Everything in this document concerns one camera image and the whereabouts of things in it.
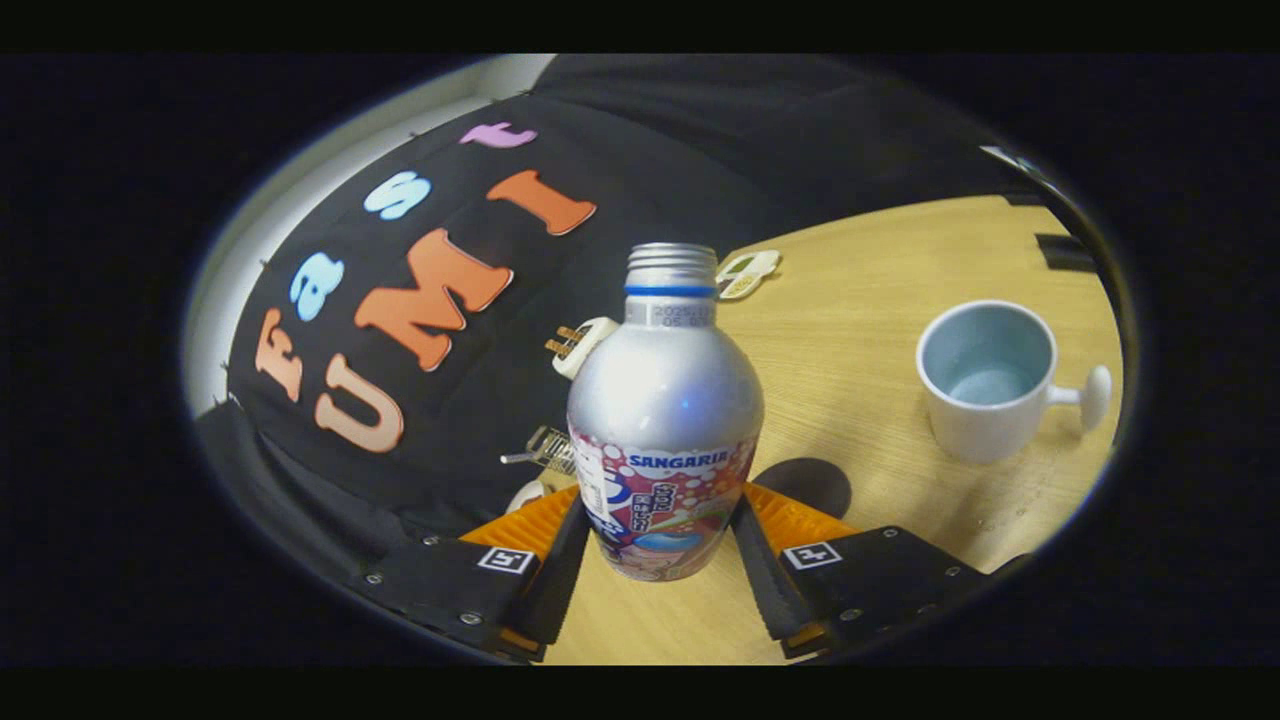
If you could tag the dark brown round coaster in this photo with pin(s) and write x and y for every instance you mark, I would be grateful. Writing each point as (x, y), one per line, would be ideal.
(810, 485)

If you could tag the white plate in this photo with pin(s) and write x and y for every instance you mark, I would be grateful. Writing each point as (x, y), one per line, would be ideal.
(525, 495)

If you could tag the white toaster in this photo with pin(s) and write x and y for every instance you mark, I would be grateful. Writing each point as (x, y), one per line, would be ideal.
(590, 345)

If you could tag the silver juice bottle printed label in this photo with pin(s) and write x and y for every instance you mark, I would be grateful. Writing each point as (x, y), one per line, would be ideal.
(665, 400)

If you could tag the white and green device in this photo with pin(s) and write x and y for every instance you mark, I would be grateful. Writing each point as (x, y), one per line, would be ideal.
(745, 275)

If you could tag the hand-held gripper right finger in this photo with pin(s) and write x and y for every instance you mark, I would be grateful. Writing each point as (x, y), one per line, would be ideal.
(880, 585)

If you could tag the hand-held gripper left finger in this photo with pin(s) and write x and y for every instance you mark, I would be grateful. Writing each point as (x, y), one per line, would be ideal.
(450, 590)

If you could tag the black backdrop cloth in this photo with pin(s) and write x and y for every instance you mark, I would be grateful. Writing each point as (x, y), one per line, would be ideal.
(650, 170)

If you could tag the wooden table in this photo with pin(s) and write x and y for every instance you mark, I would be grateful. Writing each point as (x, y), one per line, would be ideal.
(850, 350)

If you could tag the black block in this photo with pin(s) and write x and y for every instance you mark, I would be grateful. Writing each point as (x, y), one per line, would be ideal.
(1025, 197)
(1065, 252)

